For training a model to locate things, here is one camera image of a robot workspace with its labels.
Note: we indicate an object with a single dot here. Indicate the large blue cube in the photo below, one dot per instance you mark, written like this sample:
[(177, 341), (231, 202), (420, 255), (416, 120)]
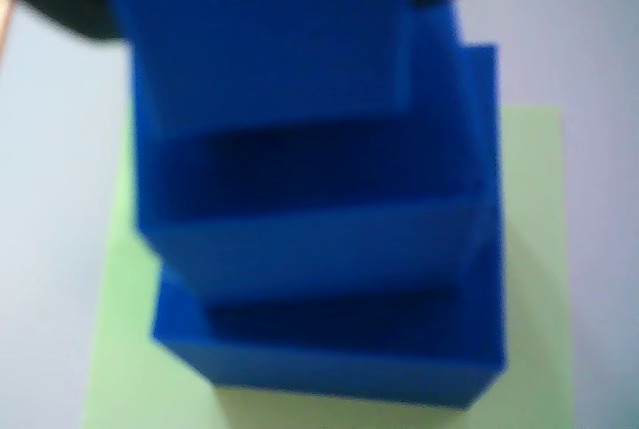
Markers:
[(324, 369)]

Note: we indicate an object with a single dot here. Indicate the small blue cube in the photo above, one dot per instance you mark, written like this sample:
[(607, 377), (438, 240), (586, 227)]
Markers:
[(259, 40)]

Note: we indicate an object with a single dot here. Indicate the green paper square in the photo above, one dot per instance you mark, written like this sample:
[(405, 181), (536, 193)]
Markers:
[(125, 349)]

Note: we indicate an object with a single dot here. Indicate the medium blue cube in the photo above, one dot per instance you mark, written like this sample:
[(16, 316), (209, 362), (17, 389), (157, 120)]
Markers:
[(324, 244)]

